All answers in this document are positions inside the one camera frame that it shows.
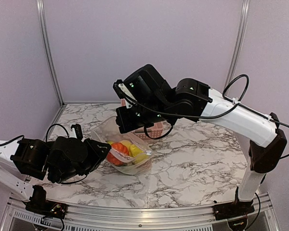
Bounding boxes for aluminium frame post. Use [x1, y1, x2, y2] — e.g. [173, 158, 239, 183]
[225, 0, 250, 86]
[37, 0, 65, 107]

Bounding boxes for yellow fake lemon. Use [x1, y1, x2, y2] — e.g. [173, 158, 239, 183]
[124, 142, 148, 164]

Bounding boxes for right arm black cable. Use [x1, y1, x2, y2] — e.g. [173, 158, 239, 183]
[125, 74, 289, 159]

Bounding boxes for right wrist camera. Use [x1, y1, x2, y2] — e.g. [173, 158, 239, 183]
[113, 79, 136, 109]

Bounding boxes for clear zip top bag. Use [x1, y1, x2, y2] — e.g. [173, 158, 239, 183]
[91, 116, 153, 175]

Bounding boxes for left aluminium frame post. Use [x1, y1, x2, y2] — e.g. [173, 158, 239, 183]
[37, 0, 65, 107]

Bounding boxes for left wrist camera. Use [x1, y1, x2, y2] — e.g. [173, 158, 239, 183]
[70, 124, 83, 140]

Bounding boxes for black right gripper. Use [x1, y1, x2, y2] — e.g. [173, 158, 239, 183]
[115, 98, 172, 133]

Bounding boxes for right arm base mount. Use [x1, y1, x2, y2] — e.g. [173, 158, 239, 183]
[212, 201, 255, 220]

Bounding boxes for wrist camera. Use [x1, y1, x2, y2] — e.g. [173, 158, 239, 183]
[113, 79, 136, 109]
[70, 124, 83, 140]

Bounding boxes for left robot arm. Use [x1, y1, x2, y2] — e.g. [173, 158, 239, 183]
[0, 136, 111, 202]

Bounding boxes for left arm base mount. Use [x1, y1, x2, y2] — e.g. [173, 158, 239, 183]
[24, 185, 67, 219]

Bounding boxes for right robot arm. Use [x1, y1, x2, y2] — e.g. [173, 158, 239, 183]
[113, 64, 287, 216]

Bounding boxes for right aluminium frame post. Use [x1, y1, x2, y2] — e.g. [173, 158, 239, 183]
[225, 0, 250, 86]

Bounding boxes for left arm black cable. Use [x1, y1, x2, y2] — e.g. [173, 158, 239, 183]
[0, 123, 87, 185]

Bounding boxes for front aluminium rail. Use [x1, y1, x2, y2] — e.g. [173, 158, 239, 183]
[4, 190, 280, 231]

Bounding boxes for orange fake pumpkin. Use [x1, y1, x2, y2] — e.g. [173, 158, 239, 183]
[106, 142, 129, 166]

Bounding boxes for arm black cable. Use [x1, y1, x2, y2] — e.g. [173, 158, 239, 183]
[125, 74, 289, 159]
[0, 123, 87, 185]

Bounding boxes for pink perforated plastic basket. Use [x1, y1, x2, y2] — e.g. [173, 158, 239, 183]
[120, 98, 164, 141]

